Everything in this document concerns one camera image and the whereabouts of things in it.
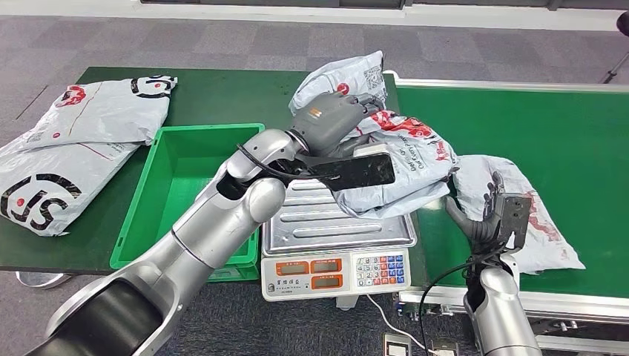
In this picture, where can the green conveyor belt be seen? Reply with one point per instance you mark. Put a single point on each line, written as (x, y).
(540, 128)

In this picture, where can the black tripod leg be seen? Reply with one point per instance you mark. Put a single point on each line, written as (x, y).
(614, 69)

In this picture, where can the crumpled grey mailer red print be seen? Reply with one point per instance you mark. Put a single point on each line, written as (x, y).
(540, 231)

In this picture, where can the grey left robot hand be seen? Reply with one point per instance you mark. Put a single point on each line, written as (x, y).
(327, 120)

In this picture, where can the grey mailer large black logo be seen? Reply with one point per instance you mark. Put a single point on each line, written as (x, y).
(54, 177)

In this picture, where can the grey mailer with QR codes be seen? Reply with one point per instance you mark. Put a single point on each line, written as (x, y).
(413, 162)

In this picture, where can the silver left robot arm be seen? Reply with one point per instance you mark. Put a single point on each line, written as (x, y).
(211, 236)

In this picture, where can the dark green table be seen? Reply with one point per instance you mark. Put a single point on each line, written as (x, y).
(236, 98)

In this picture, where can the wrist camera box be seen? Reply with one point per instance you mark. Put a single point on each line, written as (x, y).
(513, 216)
(363, 172)

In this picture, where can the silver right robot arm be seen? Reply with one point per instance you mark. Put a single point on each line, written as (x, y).
(501, 314)

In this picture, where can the electronic scale with steel tray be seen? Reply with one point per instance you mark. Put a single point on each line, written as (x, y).
(334, 245)

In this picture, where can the grey floor socket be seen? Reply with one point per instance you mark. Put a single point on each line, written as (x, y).
(396, 345)
(444, 348)

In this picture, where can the round silver table foot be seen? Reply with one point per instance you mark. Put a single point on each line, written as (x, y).
(39, 280)

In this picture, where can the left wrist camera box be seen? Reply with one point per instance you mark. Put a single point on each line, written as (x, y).
(363, 172)

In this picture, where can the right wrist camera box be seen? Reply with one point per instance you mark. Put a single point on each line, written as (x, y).
(513, 216)

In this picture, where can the green plastic crate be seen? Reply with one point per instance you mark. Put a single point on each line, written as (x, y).
(182, 157)

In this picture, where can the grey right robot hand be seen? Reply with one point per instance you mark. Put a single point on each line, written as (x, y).
(479, 228)

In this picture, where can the black round object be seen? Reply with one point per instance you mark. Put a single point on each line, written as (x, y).
(624, 22)

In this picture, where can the grey mailer small black logo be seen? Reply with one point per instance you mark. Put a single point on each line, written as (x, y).
(108, 110)

